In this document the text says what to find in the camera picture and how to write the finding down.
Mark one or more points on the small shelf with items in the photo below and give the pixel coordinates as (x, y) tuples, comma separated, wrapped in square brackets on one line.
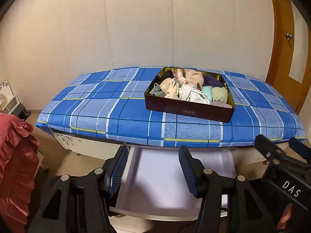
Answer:
[(10, 103)]

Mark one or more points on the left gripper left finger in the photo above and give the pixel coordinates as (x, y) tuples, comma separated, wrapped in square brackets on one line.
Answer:
[(114, 169)]

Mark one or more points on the blue plaid mattress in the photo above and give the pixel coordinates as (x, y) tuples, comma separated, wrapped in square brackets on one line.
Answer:
[(117, 105)]

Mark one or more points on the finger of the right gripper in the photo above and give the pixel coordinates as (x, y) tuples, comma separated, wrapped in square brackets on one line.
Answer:
[(271, 152), (300, 148)]

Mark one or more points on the light green sock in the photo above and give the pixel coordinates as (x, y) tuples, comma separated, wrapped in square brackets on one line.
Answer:
[(219, 94)]

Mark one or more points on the grey green cloth bundle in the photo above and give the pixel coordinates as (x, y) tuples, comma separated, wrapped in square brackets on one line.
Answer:
[(156, 91)]

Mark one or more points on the pink white cloth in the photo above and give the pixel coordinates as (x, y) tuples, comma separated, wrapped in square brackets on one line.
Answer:
[(179, 77)]

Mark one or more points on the red satin fabric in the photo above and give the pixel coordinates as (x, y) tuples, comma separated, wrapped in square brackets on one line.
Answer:
[(19, 162)]

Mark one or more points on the peach cloth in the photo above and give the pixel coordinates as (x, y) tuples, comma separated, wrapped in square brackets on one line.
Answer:
[(195, 78)]

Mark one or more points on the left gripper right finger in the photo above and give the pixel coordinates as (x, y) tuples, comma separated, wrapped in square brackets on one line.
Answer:
[(193, 171)]

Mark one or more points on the wooden door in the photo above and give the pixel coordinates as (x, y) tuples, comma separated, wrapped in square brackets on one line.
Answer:
[(293, 91)]

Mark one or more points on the person hand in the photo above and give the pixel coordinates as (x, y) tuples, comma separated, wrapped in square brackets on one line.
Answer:
[(287, 213)]

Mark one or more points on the dark purple cloth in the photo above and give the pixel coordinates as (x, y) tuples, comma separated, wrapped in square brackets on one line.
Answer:
[(210, 80)]

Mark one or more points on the black sock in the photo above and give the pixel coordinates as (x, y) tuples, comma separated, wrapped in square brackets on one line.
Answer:
[(167, 74)]

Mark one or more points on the teal socks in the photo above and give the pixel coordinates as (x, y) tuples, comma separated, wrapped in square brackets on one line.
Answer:
[(207, 90)]

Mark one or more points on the beige cloth bundle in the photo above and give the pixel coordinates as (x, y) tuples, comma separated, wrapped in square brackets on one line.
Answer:
[(170, 88)]

